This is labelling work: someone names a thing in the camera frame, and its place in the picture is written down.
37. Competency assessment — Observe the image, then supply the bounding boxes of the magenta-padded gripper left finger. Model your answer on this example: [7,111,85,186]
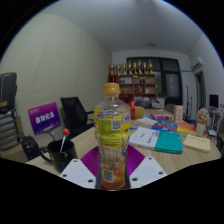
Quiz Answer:
[59,145,102,190]

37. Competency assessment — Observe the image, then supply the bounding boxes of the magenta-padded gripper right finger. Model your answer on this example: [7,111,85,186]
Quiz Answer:
[125,144,168,190]

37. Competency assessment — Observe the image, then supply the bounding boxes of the yellow-labelled drink bottle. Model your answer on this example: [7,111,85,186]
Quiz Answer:
[93,82,132,191]

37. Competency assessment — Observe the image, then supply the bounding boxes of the black mug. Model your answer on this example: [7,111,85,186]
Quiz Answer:
[40,138,79,174]

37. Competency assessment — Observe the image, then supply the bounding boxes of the teal book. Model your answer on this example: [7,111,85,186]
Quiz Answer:
[153,130,184,155]

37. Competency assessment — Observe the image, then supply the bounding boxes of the red-tipped stirrer stick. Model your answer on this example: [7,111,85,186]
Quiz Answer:
[59,128,71,154]

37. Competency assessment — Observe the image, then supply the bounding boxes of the blue colourful book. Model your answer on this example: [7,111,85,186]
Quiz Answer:
[150,120,178,133]

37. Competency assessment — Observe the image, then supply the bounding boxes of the pale yellow notepad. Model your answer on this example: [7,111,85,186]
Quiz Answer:
[182,133,212,154]

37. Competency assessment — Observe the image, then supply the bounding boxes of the orange book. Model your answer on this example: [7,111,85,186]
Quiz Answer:
[176,121,198,135]

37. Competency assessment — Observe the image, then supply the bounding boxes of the black office chair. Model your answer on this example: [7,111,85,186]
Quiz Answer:
[60,96,95,139]

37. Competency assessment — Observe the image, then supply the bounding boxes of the yellow gift box red ribbon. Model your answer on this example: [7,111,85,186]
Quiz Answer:
[128,100,146,121]

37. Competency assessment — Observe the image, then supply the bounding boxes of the small orange box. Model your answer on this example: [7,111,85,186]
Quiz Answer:
[173,104,184,124]

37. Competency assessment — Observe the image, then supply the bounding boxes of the purple sign board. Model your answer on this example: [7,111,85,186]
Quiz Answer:
[27,101,62,136]

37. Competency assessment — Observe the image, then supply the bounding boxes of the potted pink flowers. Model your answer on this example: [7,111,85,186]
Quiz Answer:
[195,107,211,138]

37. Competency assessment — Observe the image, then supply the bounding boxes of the grey ribbed suitcase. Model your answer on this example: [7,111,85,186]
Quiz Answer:
[0,110,20,152]

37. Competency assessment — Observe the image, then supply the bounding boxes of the wooden shelf unit with trophies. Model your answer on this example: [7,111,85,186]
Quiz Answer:
[108,59,158,104]

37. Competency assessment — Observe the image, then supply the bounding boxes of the computer monitor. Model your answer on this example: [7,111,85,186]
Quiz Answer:
[208,93,220,109]

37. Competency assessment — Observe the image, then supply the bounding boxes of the black brown-trimmed suitcase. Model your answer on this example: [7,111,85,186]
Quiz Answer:
[0,72,18,113]

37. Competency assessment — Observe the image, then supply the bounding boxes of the white air conditioner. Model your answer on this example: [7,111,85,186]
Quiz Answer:
[189,55,204,73]

